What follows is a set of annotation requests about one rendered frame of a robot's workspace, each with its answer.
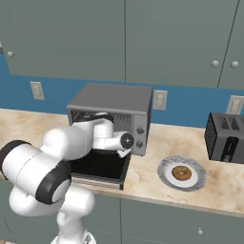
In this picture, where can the grey-green wall cupboard door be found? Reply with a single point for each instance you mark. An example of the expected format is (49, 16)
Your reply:
(174, 41)
(66, 38)
(236, 38)

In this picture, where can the dark toaster oven knob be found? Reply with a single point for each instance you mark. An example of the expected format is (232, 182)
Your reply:
(140, 130)
(139, 144)

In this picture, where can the black toaster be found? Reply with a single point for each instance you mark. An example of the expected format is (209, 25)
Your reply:
(222, 139)

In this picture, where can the grey-green base cupboard door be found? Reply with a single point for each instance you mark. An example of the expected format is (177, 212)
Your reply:
(106, 219)
(165, 222)

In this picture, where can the grey rimmed white plate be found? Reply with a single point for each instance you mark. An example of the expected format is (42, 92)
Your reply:
(197, 178)

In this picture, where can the grey toaster oven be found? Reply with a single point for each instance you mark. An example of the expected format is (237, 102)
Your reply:
(114, 98)

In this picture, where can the black toaster oven door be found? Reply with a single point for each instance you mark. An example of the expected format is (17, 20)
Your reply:
(101, 165)

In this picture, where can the round silver cupboard knob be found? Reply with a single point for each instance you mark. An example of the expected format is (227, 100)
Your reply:
(234, 64)
(215, 63)
(200, 231)
(10, 54)

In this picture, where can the white wall outlet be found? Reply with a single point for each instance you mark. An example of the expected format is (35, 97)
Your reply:
(160, 100)
(37, 90)
(235, 105)

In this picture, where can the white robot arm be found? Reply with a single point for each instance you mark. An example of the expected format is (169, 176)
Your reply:
(38, 173)

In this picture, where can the brown bagel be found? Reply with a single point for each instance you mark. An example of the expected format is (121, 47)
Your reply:
(176, 176)

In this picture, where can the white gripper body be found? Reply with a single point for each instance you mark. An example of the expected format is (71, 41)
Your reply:
(123, 153)

